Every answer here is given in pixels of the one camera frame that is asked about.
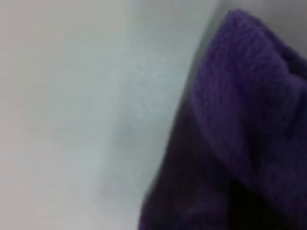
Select purple microfibre cloth black trim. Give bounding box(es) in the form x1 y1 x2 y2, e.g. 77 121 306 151
138 8 307 230

